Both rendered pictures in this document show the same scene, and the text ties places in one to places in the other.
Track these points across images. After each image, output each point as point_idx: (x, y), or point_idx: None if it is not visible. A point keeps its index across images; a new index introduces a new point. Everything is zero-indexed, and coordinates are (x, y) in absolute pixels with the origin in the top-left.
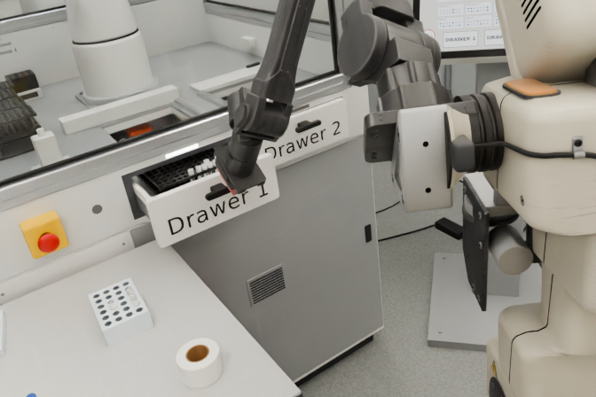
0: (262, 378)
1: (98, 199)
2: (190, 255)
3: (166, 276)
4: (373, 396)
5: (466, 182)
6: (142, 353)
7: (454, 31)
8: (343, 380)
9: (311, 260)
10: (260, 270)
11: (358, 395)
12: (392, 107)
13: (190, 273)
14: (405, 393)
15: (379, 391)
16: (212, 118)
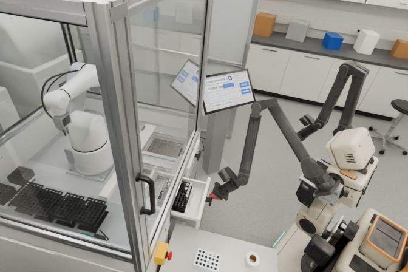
0: (266, 252)
1: (166, 226)
2: (175, 221)
3: (199, 238)
4: (203, 226)
5: (304, 181)
6: (229, 269)
7: (215, 102)
8: (190, 226)
9: None
10: None
11: (199, 228)
12: (328, 186)
13: (206, 232)
14: (211, 219)
15: (204, 223)
16: (183, 171)
